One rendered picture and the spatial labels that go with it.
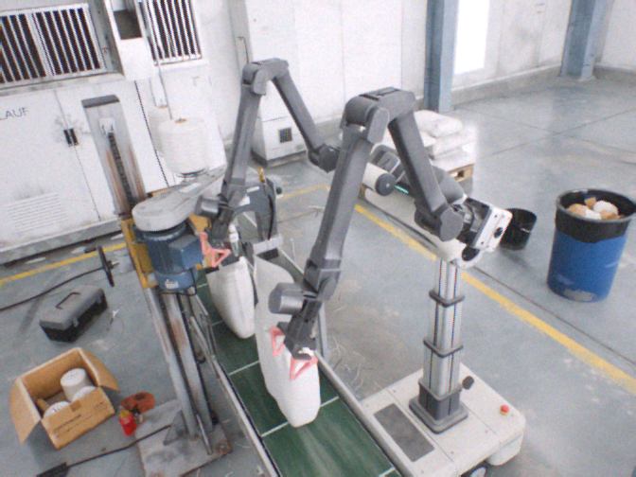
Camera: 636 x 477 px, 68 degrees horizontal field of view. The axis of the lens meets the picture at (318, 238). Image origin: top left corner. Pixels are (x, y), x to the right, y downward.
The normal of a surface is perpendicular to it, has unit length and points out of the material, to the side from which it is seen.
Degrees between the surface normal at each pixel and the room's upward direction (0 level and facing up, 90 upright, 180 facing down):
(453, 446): 0
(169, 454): 0
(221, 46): 90
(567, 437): 0
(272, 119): 90
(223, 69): 90
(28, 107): 90
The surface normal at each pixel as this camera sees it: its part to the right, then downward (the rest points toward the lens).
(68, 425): 0.69, 0.32
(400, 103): 0.48, 0.41
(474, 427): -0.07, -0.86
